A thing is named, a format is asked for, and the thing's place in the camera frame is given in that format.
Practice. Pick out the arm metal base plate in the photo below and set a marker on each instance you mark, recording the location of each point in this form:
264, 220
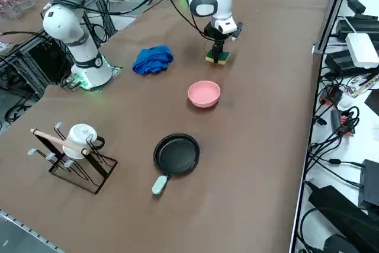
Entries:
115, 70

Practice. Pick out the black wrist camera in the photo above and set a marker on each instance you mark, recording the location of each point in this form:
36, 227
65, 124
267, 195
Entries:
239, 30

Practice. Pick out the black box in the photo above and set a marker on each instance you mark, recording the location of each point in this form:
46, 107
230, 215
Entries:
370, 182

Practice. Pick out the black power strip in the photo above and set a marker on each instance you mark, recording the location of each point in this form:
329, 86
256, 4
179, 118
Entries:
364, 25

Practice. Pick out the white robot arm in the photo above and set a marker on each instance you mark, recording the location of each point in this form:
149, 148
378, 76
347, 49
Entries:
65, 22

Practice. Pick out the black and red hub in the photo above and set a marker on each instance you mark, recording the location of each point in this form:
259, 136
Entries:
330, 94

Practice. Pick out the crumpled blue cloth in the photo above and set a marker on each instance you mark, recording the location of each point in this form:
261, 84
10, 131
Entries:
152, 60

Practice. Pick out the green and yellow sponge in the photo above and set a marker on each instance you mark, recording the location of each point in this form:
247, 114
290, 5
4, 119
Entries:
225, 57

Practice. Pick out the pink bowl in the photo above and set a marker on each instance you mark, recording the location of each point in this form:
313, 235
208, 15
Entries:
204, 93

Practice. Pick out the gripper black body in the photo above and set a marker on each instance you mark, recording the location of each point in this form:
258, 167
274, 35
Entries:
211, 32

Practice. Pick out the aluminium camera post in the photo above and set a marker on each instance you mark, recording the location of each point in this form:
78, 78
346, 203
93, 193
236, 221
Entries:
334, 7

